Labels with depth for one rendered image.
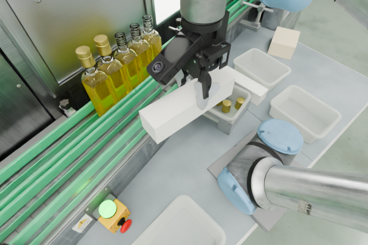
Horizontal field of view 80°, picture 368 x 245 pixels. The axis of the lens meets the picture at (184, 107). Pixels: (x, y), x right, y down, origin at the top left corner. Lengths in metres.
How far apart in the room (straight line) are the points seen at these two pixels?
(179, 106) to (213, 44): 0.15
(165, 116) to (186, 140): 0.39
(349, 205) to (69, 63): 0.73
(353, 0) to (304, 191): 0.30
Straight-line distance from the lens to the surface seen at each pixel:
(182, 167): 0.80
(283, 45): 1.25
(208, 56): 0.42
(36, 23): 0.68
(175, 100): 0.49
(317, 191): 0.45
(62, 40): 0.72
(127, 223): 0.71
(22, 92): 0.77
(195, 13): 0.37
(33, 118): 0.83
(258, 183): 0.52
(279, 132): 0.63
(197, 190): 0.77
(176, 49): 0.40
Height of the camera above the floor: 1.48
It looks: 51 degrees down
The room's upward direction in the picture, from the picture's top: straight up
